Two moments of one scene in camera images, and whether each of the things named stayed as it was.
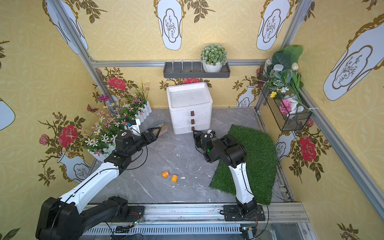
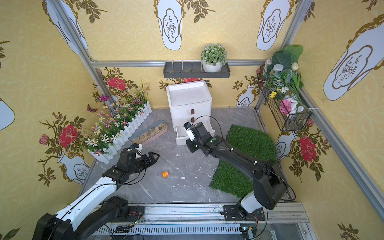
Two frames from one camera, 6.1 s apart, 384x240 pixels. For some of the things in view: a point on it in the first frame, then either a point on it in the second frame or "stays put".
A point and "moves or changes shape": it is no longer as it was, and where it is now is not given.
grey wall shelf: x=193 y=70 stays put
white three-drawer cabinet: x=190 y=106 moves or changes shape
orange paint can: x=165 y=174 stays put
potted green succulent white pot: x=213 y=56 stays put
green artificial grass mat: x=261 y=161 stays put
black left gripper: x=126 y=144 to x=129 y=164
